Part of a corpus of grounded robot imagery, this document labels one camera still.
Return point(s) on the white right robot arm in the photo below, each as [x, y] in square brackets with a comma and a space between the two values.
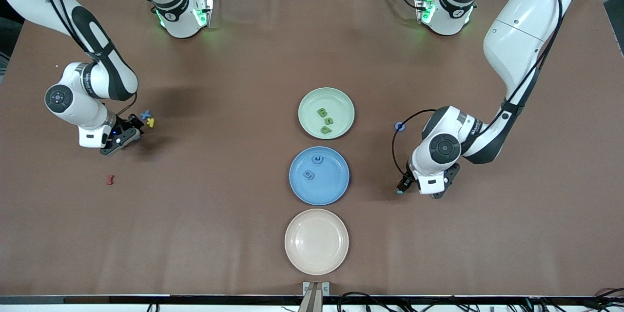
[73, 107]

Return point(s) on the blue round plate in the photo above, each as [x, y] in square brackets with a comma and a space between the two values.
[326, 190]

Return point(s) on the green foam capital letter B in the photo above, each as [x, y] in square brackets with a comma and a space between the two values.
[321, 113]

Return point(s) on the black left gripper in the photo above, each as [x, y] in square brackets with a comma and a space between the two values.
[406, 181]

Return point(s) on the blue foam letter O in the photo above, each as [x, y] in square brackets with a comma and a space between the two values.
[396, 127]

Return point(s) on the blue foam letter C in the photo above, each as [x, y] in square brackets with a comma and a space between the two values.
[318, 162]

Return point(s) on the green foam letter U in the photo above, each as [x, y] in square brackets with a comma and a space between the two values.
[327, 120]

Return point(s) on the blue foam letter G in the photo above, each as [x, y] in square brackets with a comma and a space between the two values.
[305, 176]

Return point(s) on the blue foam letter X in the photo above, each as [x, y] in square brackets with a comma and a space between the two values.
[146, 114]

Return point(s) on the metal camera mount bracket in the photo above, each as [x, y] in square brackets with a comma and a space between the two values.
[316, 297]

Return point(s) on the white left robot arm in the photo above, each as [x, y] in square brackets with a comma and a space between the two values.
[516, 44]

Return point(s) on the pale green round plate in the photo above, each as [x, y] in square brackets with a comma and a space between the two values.
[336, 102]

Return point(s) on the beige round plate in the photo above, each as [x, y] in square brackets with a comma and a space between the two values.
[316, 242]

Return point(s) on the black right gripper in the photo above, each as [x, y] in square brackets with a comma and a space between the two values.
[130, 123]

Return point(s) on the yellow foam letter K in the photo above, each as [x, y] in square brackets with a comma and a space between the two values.
[150, 122]

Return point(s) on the red foam letter I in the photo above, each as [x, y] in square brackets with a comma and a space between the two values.
[110, 180]

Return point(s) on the green foam lowercase letter b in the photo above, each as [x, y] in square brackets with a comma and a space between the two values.
[325, 131]

